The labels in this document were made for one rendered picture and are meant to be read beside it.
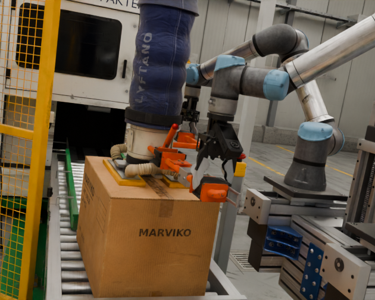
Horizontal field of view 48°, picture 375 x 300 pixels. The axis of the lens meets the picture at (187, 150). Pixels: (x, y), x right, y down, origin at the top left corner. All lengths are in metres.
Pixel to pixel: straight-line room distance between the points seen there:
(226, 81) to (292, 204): 0.61
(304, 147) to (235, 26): 9.56
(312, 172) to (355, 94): 11.40
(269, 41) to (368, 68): 11.51
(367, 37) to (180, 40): 0.70
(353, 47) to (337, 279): 0.58
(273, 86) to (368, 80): 12.11
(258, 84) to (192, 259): 0.75
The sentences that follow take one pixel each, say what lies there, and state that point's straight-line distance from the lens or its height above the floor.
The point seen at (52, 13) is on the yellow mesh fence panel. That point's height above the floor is 1.55.
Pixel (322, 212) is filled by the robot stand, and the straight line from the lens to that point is 1.61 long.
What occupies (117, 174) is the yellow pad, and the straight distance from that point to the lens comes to 1.61.
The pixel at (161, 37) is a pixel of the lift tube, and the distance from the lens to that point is 1.58.
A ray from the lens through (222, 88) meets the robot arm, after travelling 1.09.
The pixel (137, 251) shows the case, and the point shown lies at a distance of 1.48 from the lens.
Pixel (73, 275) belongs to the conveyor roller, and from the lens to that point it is 1.77.
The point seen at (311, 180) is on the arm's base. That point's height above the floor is 1.07.
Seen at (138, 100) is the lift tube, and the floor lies 1.25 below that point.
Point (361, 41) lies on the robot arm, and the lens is 1.17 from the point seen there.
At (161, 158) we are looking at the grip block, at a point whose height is 1.08.
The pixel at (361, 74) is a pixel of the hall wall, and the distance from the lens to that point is 12.98.
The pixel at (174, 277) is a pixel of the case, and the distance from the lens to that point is 1.57.
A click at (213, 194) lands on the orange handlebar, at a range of 1.09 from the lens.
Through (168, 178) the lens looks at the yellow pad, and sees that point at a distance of 1.63.
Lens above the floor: 1.36
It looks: 9 degrees down
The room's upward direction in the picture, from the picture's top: 9 degrees clockwise
